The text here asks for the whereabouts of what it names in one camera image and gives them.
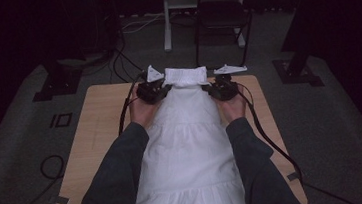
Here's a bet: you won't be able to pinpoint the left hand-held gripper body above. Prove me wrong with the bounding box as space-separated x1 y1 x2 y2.
133 63 168 107

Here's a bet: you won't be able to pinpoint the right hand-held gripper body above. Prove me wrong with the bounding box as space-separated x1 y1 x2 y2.
211 62 251 103

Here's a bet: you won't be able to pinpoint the white skirt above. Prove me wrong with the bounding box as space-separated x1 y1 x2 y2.
117 61 249 204

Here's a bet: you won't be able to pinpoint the person's left hand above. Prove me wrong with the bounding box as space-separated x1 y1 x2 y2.
127 89 165 132

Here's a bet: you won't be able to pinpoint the person's right hand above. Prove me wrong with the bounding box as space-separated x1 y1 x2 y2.
217 85 250 124

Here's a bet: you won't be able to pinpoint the black folding chair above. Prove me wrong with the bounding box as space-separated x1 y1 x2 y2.
189 0 259 74

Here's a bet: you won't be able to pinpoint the round grey stand base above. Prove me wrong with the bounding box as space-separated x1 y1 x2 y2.
55 49 115 74

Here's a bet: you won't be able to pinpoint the dark equipment stand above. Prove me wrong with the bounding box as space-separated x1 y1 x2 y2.
58 0 126 62

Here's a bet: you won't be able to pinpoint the black square stand base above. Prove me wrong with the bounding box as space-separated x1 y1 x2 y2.
28 56 86 103

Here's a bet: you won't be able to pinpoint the left hand-held gripper black cable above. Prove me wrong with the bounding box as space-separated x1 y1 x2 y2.
112 70 154 136

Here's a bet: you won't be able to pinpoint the hand-held gripper black cable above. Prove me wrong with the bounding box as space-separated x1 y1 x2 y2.
233 71 361 204
112 70 154 136

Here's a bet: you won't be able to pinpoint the black floor cables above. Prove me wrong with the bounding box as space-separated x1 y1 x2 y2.
105 35 146 87

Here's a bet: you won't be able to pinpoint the white desk frame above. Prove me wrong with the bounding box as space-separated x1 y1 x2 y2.
159 0 248 56

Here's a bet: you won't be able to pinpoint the white floor cable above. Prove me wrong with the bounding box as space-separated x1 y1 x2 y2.
120 12 167 35

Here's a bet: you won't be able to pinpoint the black stand with base plate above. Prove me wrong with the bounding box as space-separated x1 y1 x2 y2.
265 0 326 92

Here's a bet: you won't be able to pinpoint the right hand-held gripper black cable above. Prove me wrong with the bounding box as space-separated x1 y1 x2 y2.
233 71 361 204

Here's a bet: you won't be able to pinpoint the looped black floor cable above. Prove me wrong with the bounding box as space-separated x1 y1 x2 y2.
0 153 70 204

